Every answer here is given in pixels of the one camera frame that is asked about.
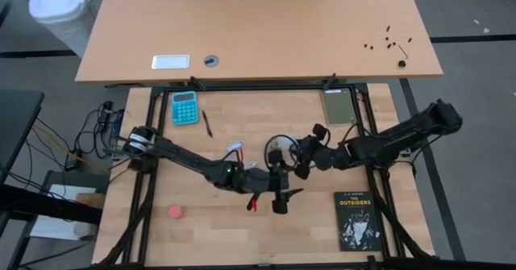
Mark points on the olive green notebook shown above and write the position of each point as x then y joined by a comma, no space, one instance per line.
339,106

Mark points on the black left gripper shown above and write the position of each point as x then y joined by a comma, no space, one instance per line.
262,181

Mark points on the black pen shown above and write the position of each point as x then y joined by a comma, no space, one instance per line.
207,124

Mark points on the white paper sheet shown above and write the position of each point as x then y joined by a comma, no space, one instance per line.
56,227

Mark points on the black paperback book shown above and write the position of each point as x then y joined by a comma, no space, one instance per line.
358,221

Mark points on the black allen key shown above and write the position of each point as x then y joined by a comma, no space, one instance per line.
403,51

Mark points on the silver rectangular plate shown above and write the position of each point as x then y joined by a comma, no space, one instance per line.
170,61

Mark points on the light wooden desk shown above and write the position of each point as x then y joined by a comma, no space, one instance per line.
258,24

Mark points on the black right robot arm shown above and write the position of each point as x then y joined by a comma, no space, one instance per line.
403,139

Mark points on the white trash bin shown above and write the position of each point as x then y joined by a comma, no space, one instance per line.
60,4

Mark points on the black side table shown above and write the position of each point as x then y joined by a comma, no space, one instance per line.
18,129

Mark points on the black power adapter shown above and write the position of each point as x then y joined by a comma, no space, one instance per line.
72,161

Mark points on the pink round object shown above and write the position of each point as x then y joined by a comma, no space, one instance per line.
176,212

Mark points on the black stand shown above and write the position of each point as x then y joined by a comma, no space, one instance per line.
40,205

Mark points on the black knob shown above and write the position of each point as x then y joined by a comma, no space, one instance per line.
402,63

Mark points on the grey desk grommet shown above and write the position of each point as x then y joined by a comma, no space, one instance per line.
211,61

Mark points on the teal flat tray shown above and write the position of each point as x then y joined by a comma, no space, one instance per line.
185,109

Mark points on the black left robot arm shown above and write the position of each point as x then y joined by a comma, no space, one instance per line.
189,159

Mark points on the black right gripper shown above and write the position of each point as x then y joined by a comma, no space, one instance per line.
322,157

